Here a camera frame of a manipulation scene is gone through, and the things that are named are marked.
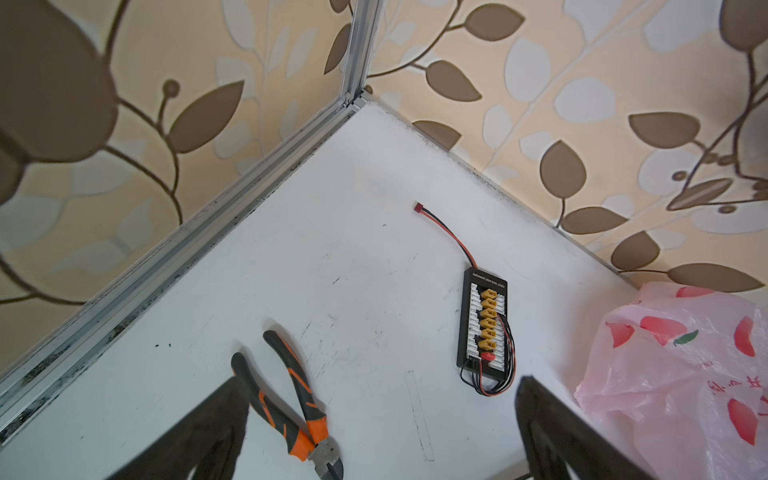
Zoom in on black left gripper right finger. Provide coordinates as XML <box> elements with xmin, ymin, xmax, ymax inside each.
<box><xmin>515</xmin><ymin>376</ymin><xmax>650</xmax><ymax>479</ymax></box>

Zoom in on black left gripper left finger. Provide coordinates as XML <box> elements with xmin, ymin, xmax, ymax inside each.
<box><xmin>110</xmin><ymin>377</ymin><xmax>249</xmax><ymax>479</ymax></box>

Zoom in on pink plastic bag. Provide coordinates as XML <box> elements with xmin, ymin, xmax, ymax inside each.
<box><xmin>575</xmin><ymin>283</ymin><xmax>767</xmax><ymax>479</ymax></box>

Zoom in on black pliers red handles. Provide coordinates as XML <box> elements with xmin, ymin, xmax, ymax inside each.
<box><xmin>230</xmin><ymin>329</ymin><xmax>345</xmax><ymax>480</ymax></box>

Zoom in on aluminium left floor rail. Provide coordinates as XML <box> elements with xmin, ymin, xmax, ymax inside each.
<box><xmin>1</xmin><ymin>94</ymin><xmax>368</xmax><ymax>446</ymax></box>

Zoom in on aluminium left corner post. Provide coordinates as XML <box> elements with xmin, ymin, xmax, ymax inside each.
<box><xmin>341</xmin><ymin>0</ymin><xmax>385</xmax><ymax>106</ymax></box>

